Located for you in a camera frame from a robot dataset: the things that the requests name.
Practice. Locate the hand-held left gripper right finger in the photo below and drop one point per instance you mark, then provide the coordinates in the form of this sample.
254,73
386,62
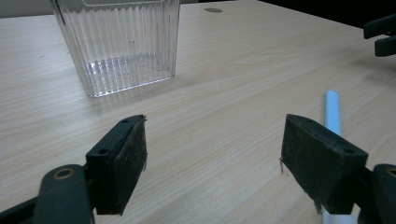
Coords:
320,161

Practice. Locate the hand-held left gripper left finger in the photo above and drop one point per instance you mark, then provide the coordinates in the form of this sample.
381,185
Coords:
120,168

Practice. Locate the clear ribbed plastic container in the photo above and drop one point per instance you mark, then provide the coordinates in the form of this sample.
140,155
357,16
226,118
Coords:
124,46

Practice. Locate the round grey table grommet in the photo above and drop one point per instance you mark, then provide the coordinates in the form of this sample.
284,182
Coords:
213,10

